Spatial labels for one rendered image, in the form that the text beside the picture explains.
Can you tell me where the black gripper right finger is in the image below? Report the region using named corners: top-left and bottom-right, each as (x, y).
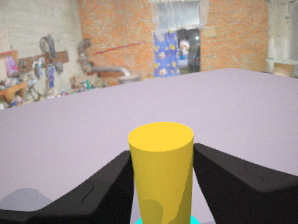
top-left (193, 143), bottom-right (298, 224)

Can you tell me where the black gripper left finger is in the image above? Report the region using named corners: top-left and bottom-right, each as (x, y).
top-left (0, 149), bottom-right (134, 224)

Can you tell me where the yellow cylinder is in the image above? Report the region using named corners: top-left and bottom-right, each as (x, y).
top-left (128, 123), bottom-right (193, 224)

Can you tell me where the cyan circle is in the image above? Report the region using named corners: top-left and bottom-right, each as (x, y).
top-left (136, 216), bottom-right (200, 224)

